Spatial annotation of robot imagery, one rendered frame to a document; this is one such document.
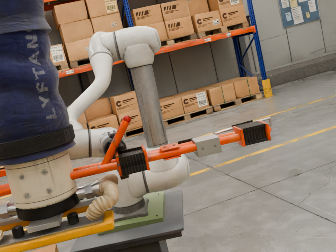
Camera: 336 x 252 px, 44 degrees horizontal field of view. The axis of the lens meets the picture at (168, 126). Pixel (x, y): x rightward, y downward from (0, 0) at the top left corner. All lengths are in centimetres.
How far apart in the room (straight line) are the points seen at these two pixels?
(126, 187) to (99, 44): 65
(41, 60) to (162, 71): 902
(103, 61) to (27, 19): 77
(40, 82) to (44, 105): 6
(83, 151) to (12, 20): 58
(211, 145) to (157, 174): 77
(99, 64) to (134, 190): 58
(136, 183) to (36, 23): 102
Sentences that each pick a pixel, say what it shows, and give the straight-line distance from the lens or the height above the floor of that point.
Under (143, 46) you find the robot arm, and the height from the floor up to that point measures 152.
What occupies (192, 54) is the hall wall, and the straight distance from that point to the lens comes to 1037.
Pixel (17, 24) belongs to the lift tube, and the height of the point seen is 161.
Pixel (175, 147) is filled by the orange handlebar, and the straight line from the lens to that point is 116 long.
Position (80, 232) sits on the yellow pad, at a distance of 109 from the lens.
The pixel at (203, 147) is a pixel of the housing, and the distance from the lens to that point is 117.
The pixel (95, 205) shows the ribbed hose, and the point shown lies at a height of 114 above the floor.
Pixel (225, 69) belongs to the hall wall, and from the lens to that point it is 1071.
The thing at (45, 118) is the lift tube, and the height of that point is 138.
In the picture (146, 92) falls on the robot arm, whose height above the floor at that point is 132.
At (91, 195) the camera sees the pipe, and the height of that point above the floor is 114.
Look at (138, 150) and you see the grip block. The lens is 121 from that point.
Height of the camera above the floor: 147
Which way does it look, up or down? 10 degrees down
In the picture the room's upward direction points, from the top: 13 degrees counter-clockwise
